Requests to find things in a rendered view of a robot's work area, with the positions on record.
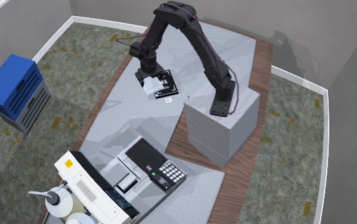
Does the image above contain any white multiwell plate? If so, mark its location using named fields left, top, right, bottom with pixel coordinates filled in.
left=143, top=76, right=164, bottom=95

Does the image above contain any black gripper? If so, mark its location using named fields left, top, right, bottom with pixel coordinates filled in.
left=135, top=62, right=165, bottom=87

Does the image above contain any translucent bottle with dark grey cap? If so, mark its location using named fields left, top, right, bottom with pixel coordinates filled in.
left=45, top=187, right=86, bottom=221

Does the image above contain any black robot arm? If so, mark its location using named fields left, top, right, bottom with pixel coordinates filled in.
left=129, top=4, right=236, bottom=117

